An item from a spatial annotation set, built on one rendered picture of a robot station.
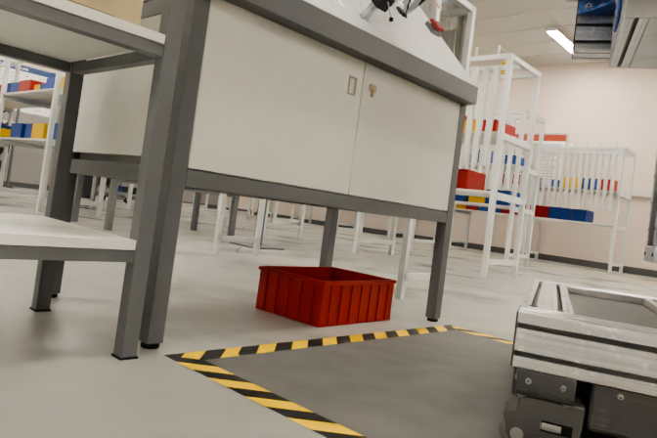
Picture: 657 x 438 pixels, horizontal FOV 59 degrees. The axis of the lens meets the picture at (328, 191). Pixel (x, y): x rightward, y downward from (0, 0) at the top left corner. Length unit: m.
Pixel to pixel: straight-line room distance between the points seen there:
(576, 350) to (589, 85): 9.55
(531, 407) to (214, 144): 0.85
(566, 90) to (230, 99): 9.41
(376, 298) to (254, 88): 0.87
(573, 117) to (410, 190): 8.58
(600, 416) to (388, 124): 1.09
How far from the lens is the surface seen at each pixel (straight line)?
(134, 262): 1.23
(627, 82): 10.31
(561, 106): 10.52
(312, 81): 1.57
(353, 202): 1.70
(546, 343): 1.01
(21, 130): 6.85
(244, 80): 1.42
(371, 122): 1.75
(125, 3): 1.27
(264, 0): 1.44
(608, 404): 1.03
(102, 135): 1.63
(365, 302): 1.92
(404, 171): 1.89
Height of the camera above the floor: 0.35
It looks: 2 degrees up
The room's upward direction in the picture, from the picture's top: 7 degrees clockwise
